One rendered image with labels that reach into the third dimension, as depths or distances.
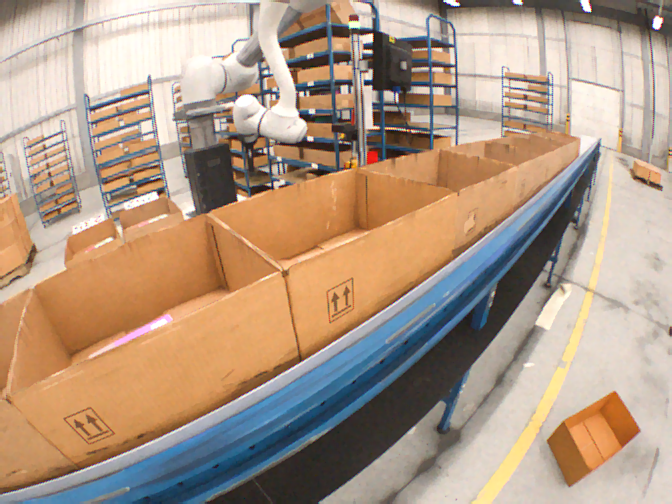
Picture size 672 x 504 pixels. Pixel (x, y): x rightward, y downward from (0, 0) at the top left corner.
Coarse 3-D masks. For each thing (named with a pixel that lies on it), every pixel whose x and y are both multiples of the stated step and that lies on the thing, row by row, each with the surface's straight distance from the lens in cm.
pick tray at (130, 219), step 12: (144, 204) 173; (156, 204) 174; (168, 204) 171; (120, 216) 173; (132, 216) 174; (144, 216) 174; (156, 216) 175; (168, 216) 137; (180, 216) 139; (132, 228) 170; (144, 228) 136; (156, 228) 137
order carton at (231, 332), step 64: (128, 256) 61; (192, 256) 63; (256, 256) 43; (64, 320) 67; (128, 320) 67; (192, 320) 34; (256, 320) 38; (64, 384) 38; (128, 384) 38; (192, 384) 40; (256, 384) 45; (64, 448) 47; (128, 448) 47
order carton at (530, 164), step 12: (468, 144) 130; (480, 144) 141; (492, 144) 144; (504, 144) 141; (480, 156) 142; (492, 156) 144; (504, 156) 142; (516, 156) 140; (528, 156) 138; (540, 156) 127; (528, 168) 111; (540, 168) 130; (516, 180) 100; (528, 180) 114; (540, 180) 135; (516, 192) 102; (528, 192) 118; (516, 204) 105
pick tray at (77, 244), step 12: (96, 228) 171; (108, 228) 171; (72, 240) 172; (84, 240) 172; (96, 240) 172; (120, 240) 134; (72, 252) 173; (84, 252) 167; (96, 252) 134; (72, 264) 136
